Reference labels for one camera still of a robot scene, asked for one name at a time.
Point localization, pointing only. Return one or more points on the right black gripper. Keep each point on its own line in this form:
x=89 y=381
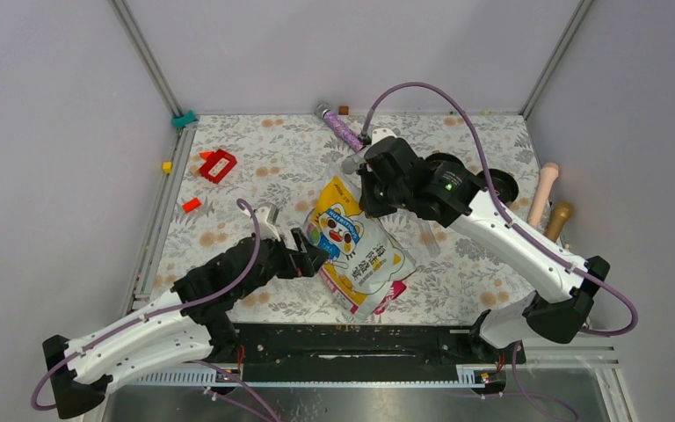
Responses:
x=371 y=207

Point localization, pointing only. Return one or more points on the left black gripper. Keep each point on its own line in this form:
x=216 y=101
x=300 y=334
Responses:
x=304 y=263

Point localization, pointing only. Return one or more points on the cat food bag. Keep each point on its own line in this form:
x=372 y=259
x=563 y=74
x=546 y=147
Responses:
x=366 y=267

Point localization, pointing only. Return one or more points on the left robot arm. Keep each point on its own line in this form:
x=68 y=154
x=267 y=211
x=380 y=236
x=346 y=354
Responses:
x=187 y=322

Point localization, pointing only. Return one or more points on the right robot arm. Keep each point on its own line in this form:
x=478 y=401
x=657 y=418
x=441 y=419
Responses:
x=439 y=188

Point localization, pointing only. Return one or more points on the left black pet bowl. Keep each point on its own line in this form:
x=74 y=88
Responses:
x=444 y=161

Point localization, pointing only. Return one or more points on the black pet bowl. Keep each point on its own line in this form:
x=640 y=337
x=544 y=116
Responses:
x=444 y=161
x=505 y=186

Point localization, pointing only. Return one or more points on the right black pet bowl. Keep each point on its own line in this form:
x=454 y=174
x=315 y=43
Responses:
x=505 y=186

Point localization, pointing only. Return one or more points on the floral table mat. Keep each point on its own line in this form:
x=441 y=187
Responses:
x=281 y=159

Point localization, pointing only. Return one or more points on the grey microphone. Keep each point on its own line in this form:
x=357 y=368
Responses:
x=351 y=164

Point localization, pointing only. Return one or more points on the clear plastic scoop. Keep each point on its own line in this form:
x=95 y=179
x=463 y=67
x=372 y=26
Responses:
x=428 y=238

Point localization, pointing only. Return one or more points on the purple glitter microphone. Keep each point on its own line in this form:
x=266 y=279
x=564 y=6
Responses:
x=339 y=127

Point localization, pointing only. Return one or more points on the small orange block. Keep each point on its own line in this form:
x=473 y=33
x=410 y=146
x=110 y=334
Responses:
x=191 y=205

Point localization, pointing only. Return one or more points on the red toy block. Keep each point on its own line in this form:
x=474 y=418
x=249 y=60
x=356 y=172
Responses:
x=218 y=164

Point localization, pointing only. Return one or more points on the pink microphone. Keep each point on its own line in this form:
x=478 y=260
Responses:
x=549 y=173

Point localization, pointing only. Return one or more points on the gold microphone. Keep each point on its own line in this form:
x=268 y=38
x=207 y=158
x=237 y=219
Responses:
x=559 y=216

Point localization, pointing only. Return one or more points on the teal corner clip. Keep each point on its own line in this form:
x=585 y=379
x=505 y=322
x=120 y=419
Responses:
x=184 y=120

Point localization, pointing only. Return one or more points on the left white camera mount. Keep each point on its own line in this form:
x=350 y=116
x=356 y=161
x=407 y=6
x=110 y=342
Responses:
x=267 y=216

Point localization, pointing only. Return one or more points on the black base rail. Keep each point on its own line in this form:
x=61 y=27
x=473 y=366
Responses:
x=343 y=353

